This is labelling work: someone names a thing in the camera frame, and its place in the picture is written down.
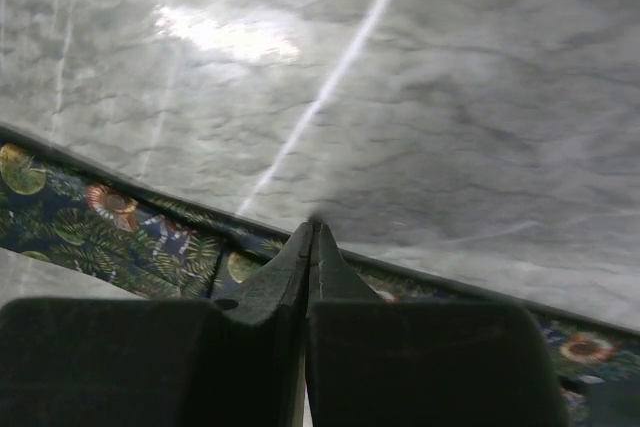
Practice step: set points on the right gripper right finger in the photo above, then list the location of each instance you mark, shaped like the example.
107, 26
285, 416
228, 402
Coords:
371, 362

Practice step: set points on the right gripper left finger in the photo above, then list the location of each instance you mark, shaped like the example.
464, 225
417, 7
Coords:
234, 360

